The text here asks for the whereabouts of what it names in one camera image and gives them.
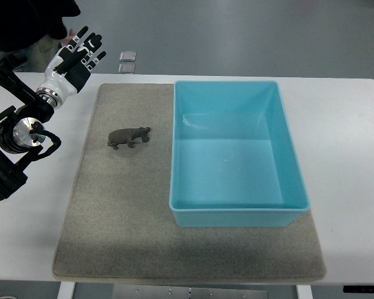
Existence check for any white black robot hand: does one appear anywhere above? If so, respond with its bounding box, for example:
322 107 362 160
36 26 106 109

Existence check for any brown hippo toy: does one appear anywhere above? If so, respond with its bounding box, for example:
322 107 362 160
107 127 151 150

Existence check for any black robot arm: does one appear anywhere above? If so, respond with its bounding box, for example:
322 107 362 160
0 54 62 201

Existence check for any blue plastic box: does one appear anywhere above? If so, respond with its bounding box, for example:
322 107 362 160
169 81 310 227

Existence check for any person in dark clothes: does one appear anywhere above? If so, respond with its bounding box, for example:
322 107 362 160
0 1 80 73

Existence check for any lower floor socket plate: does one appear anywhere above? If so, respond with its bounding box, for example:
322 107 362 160
118 63 135 74

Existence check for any floor socket plate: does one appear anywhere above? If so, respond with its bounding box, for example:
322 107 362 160
118 63 135 74
119 51 137 62

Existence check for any upper floor socket plate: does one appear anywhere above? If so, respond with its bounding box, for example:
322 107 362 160
119 51 137 62

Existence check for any grey felt mat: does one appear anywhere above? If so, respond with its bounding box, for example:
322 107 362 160
52 83 326 284

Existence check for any left white table leg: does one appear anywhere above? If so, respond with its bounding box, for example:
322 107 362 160
57 282 76 299

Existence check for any white table leg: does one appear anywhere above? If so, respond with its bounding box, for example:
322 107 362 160
296 285 313 299
57 282 76 299

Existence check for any right white table leg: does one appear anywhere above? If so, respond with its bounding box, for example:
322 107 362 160
296 285 313 299

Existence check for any black table control panel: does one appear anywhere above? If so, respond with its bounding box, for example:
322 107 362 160
343 285 374 294

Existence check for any metal table frame plate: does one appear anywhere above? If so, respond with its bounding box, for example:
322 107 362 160
112 285 269 299

